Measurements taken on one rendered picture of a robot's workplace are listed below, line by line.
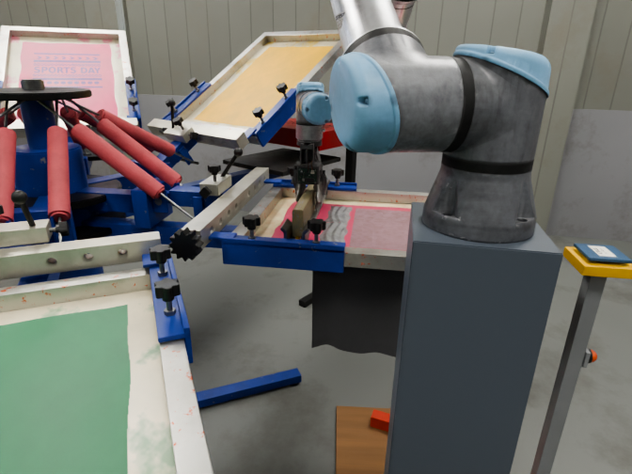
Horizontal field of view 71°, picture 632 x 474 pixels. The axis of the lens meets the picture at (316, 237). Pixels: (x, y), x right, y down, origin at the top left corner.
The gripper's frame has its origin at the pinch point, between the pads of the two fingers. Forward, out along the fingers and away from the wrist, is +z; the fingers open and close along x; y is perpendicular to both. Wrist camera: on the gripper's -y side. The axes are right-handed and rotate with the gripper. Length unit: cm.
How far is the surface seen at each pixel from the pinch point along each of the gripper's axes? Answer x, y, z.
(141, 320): -23, 60, 5
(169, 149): -57, -29, -9
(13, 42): -166, -94, -47
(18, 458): -22, 91, 5
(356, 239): 15.1, 11.5, 5.2
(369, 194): 17.4, -25.3, 2.5
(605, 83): 195, -272, -29
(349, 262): 14.2, 29.3, 4.3
